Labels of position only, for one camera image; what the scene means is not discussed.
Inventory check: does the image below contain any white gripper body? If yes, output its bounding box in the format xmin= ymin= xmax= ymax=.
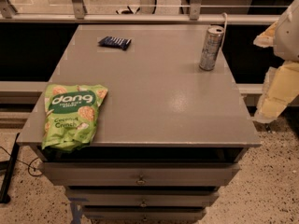
xmin=274 ymin=0 xmax=299 ymax=62

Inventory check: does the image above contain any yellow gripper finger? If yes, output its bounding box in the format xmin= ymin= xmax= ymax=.
xmin=253 ymin=21 xmax=278 ymax=48
xmin=253 ymin=61 xmax=299 ymax=124

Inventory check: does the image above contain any silver redbull can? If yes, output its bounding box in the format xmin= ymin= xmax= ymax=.
xmin=199 ymin=25 xmax=224 ymax=71

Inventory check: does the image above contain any grey drawer cabinet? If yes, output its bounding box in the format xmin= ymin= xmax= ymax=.
xmin=16 ymin=23 xmax=262 ymax=224

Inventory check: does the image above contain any dark blue snack bar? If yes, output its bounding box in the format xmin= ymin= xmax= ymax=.
xmin=98 ymin=36 xmax=131 ymax=50

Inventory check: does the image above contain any green dang chips bag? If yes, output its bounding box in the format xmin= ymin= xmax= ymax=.
xmin=41 ymin=84 xmax=108 ymax=152

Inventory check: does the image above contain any middle grey drawer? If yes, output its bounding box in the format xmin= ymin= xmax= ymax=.
xmin=65 ymin=189 xmax=219 ymax=207

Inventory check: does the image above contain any grey drawer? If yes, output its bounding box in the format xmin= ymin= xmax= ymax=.
xmin=41 ymin=162 xmax=240 ymax=187
xmin=82 ymin=206 xmax=206 ymax=221
xmin=65 ymin=189 xmax=219 ymax=207

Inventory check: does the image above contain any bottom grey drawer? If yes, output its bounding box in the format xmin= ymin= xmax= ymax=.
xmin=82 ymin=206 xmax=206 ymax=221

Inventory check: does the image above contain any top grey drawer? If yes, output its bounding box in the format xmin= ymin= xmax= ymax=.
xmin=41 ymin=162 xmax=240 ymax=187

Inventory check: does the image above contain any black floor stand leg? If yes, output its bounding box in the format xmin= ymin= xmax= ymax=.
xmin=0 ymin=143 xmax=20 ymax=203

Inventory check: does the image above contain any white cord on railing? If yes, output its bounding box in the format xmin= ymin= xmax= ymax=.
xmin=220 ymin=12 xmax=229 ymax=49

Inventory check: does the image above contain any metal railing frame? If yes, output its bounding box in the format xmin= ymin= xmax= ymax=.
xmin=0 ymin=0 xmax=298 ymax=24

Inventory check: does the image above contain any black cable on floor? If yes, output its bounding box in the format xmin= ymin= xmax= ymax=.
xmin=0 ymin=146 xmax=44 ymax=177

